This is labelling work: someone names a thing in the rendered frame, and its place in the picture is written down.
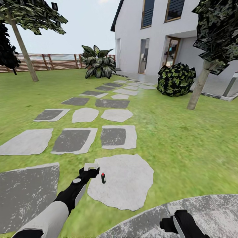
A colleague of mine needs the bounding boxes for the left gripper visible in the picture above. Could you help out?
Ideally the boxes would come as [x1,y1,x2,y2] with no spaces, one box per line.
[80,167,100,180]

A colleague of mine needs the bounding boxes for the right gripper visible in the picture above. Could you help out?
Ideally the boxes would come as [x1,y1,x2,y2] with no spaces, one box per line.
[159,217,178,234]

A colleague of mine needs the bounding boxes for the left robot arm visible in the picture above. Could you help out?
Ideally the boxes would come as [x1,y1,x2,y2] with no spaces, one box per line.
[12,163,100,238]

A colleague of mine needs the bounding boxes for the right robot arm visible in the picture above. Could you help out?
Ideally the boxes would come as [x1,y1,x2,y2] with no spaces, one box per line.
[159,206,210,238]

